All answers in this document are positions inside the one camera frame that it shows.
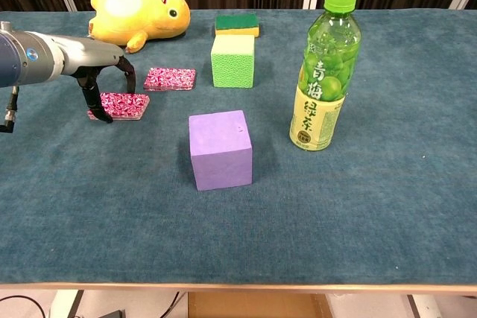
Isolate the brown cardboard box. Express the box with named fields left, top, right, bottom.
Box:
left=187, top=292, right=333, bottom=318

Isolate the black floor cable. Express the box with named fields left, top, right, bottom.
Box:
left=162, top=290, right=181, bottom=308
left=0, top=295, right=35, bottom=318

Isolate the black arm cable with connector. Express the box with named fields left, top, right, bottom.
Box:
left=0, top=86, right=20, bottom=135

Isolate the pink patterned card pack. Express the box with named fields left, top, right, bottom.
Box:
left=142, top=67, right=198, bottom=92
left=86, top=92, right=151, bottom=121

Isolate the green and yellow sponge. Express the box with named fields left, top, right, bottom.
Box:
left=215, top=13, right=261, bottom=39

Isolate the yellow plush toy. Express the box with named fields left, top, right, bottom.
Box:
left=88, top=0, right=192, bottom=54

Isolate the blue felt table mat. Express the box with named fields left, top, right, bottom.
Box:
left=0, top=8, right=477, bottom=285

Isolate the green foam cube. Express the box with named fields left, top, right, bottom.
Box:
left=210, top=34, right=256, bottom=89

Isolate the purple foam cube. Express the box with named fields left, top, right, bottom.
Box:
left=188, top=109, right=253, bottom=192

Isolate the white table leg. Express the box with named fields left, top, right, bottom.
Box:
left=407, top=294, right=443, bottom=318
left=49, top=290, right=83, bottom=318

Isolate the green tea bottle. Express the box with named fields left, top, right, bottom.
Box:
left=288, top=0, right=362, bottom=152

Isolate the black and silver left hand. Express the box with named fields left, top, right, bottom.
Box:
left=63, top=36, right=137, bottom=124

